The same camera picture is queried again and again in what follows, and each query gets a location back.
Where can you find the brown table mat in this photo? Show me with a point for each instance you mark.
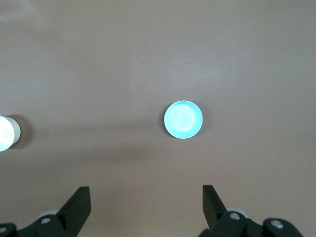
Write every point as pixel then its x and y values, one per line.
pixel 123 74

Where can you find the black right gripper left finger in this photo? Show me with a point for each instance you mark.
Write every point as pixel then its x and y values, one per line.
pixel 74 212

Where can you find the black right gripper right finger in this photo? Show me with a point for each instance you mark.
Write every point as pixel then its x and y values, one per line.
pixel 214 212

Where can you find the white bowl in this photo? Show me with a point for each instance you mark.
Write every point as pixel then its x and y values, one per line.
pixel 7 133

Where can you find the blue bowl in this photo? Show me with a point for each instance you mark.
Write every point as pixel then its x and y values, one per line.
pixel 183 119

